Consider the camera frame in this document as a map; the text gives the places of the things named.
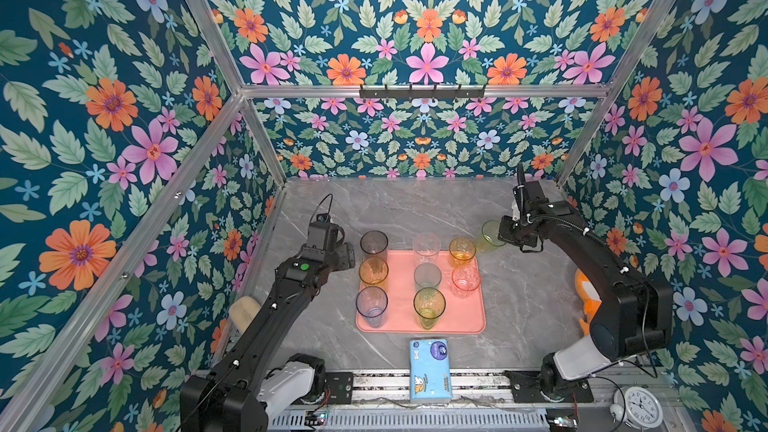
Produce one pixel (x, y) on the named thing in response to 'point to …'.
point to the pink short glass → (465, 281)
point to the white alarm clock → (637, 407)
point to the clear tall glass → (427, 247)
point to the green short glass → (489, 238)
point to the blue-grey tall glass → (371, 305)
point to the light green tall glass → (429, 304)
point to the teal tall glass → (427, 275)
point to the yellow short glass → (461, 252)
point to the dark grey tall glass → (374, 243)
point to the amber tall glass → (373, 271)
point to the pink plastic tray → (462, 315)
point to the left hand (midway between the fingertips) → (342, 244)
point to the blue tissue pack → (430, 370)
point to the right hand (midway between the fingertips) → (504, 233)
